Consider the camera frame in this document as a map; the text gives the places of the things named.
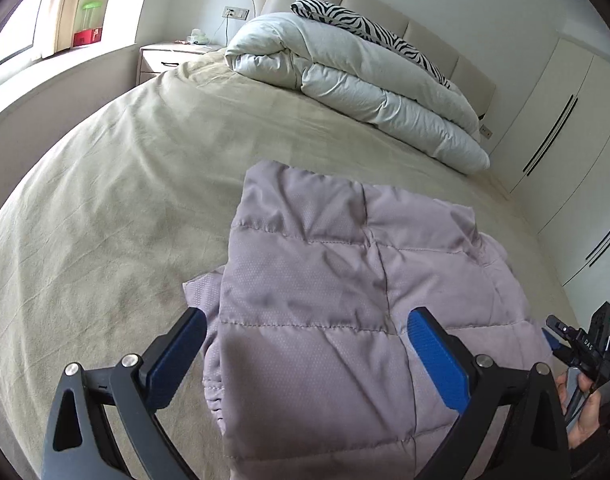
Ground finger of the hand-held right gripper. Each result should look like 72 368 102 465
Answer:
542 314 587 362

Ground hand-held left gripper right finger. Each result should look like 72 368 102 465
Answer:
407 306 571 480

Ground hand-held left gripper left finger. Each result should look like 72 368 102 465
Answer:
42 306 208 480

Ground mauve puffer jacket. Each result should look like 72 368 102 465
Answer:
182 160 556 480

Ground person's right forearm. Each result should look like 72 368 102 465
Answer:
568 422 610 480

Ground person's right hand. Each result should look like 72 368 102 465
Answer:
556 367 604 450

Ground bed with beige sheet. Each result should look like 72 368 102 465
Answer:
0 45 573 480

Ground white wardrobe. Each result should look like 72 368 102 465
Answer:
488 35 610 291

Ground white folded duvet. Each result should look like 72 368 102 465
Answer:
225 12 491 175

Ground white nightstand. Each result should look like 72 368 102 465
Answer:
137 40 226 86

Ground small items on nightstand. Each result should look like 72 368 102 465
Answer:
174 29 211 46

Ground red box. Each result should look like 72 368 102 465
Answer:
73 27 104 47

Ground zebra print pillow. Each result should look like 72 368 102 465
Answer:
290 0 453 88

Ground green plastic item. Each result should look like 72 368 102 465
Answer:
80 2 102 31

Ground beige padded headboard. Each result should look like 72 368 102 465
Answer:
251 0 497 111

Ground beige curtain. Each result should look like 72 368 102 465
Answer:
40 0 86 58

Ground window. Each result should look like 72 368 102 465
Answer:
0 0 86 71

